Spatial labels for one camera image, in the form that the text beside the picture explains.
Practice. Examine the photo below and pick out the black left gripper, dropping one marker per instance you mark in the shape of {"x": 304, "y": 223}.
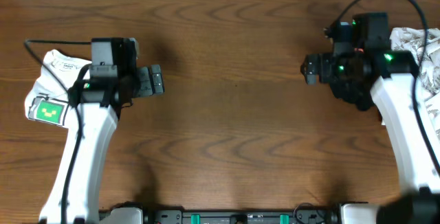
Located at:
{"x": 146, "y": 88}

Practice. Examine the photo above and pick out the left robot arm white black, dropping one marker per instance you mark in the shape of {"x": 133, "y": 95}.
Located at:
{"x": 99, "y": 92}

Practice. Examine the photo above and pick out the white t-shirt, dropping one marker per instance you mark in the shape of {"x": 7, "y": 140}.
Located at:
{"x": 51, "y": 93}

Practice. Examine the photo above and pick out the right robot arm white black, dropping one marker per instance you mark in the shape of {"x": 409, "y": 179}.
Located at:
{"x": 418, "y": 170}

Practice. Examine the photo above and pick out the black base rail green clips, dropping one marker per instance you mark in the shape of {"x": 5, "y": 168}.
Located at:
{"x": 305, "y": 213}

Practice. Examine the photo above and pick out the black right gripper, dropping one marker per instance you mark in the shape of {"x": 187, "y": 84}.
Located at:
{"x": 326, "y": 60}

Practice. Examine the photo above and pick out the black garment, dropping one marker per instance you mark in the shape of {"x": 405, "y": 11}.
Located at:
{"x": 352, "y": 93}

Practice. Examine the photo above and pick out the white leaf-patterned garment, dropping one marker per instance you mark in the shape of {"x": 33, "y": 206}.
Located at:
{"x": 423, "y": 66}

